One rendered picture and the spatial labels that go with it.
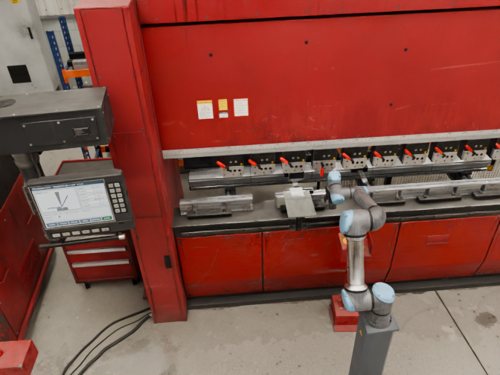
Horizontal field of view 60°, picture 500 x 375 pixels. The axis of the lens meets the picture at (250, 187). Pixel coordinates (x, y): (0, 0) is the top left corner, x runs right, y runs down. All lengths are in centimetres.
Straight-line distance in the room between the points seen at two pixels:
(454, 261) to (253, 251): 155
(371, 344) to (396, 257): 100
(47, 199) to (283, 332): 194
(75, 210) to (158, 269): 93
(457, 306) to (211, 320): 191
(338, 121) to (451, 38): 75
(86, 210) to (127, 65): 76
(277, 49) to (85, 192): 125
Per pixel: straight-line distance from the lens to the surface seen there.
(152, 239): 290
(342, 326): 346
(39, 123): 215
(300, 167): 283
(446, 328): 366
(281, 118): 263
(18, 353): 267
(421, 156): 305
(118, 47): 227
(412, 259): 350
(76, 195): 231
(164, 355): 337
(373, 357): 272
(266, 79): 252
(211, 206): 298
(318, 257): 324
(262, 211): 299
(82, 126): 212
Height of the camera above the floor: 276
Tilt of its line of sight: 36 degrees down
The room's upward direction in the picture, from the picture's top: 2 degrees counter-clockwise
